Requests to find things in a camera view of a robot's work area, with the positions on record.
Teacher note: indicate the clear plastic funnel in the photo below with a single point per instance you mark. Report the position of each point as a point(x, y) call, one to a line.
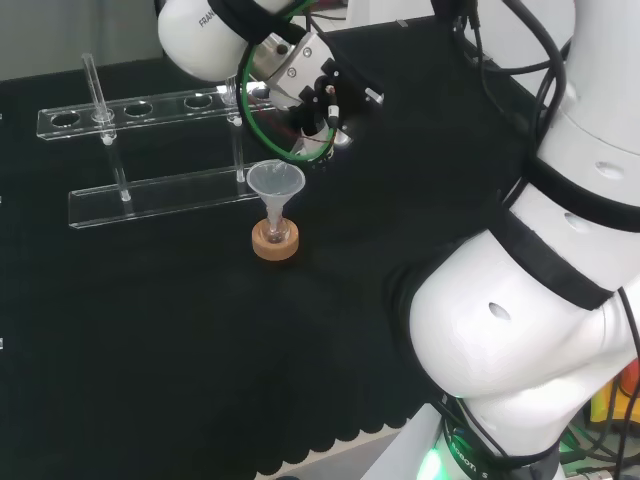
point(275, 186)

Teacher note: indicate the clear round-bottom flask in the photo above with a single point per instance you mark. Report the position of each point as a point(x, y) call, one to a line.
point(276, 237)

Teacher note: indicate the yellow stop button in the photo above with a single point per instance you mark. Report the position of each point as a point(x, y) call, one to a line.
point(607, 400)

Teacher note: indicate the black bench cloth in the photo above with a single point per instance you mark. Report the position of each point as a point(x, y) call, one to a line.
point(200, 325)

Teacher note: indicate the clear funnel stand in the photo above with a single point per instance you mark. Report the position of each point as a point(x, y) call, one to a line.
point(165, 192)

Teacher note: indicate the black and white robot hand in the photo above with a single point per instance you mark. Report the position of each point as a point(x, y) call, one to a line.
point(305, 65)

